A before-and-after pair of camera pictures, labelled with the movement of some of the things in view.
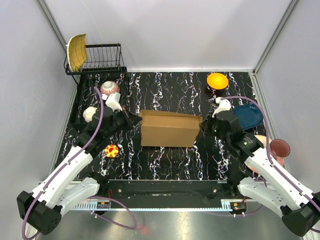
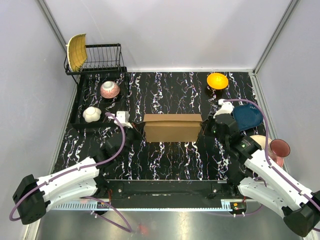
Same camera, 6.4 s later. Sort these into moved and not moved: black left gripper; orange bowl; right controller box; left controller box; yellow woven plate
Moved: black left gripper
Not moved: left controller box; right controller box; orange bowl; yellow woven plate
